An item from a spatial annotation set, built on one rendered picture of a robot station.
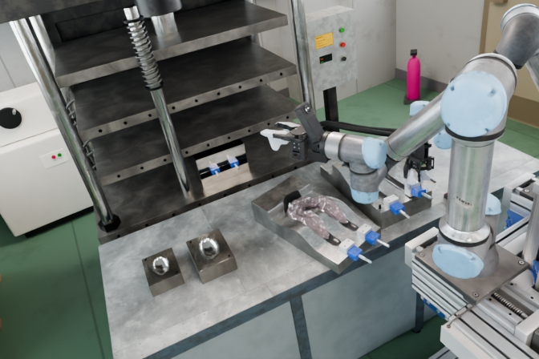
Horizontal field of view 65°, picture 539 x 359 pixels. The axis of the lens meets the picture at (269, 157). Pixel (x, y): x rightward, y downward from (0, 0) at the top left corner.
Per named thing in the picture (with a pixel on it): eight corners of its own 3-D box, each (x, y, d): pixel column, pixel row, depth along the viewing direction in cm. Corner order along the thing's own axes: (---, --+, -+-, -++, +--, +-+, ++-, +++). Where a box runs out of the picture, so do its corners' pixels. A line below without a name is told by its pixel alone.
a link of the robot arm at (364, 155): (377, 177, 109) (376, 149, 105) (338, 169, 115) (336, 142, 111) (389, 162, 114) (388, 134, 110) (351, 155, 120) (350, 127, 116)
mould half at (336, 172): (431, 207, 184) (432, 181, 177) (382, 229, 177) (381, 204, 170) (363, 158, 225) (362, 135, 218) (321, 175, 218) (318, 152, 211)
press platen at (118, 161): (302, 116, 235) (301, 108, 233) (101, 187, 205) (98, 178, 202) (252, 80, 296) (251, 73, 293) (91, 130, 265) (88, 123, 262)
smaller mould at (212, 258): (237, 268, 171) (234, 256, 167) (202, 284, 167) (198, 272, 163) (222, 240, 187) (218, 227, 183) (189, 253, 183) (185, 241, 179)
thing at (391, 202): (415, 220, 169) (415, 210, 167) (404, 225, 168) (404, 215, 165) (393, 204, 180) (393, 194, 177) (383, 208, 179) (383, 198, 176)
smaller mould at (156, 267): (185, 283, 169) (181, 272, 166) (153, 297, 165) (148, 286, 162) (175, 257, 182) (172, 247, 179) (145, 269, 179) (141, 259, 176)
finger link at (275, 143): (258, 151, 126) (288, 153, 123) (257, 132, 123) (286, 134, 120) (262, 147, 129) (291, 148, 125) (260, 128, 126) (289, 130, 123)
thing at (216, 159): (249, 170, 235) (244, 143, 226) (203, 187, 227) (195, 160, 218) (220, 136, 276) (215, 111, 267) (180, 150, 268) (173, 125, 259)
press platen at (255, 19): (288, 25, 212) (286, 14, 210) (59, 88, 182) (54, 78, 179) (239, 6, 269) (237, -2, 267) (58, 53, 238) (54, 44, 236)
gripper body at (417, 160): (419, 175, 167) (419, 146, 162) (404, 167, 174) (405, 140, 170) (434, 170, 169) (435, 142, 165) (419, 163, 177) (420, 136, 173)
